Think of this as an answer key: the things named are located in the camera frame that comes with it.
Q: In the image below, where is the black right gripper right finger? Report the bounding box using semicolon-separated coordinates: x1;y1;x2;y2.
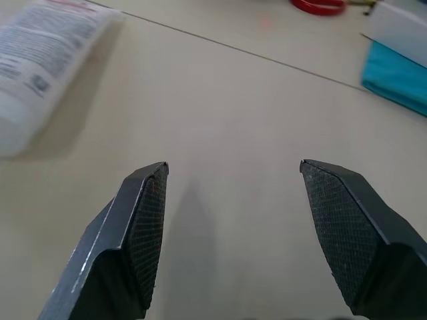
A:
299;159;427;320

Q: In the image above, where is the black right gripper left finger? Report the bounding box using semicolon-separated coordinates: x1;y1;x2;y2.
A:
37;161;169;320

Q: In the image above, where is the teal and white box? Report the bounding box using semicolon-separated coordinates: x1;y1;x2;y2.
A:
359;1;427;117

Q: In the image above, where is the white printed tube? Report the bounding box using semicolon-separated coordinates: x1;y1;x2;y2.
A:
0;0;125;158

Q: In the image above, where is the red ring-shaped object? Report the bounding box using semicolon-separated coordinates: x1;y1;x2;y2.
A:
289;0;346;16

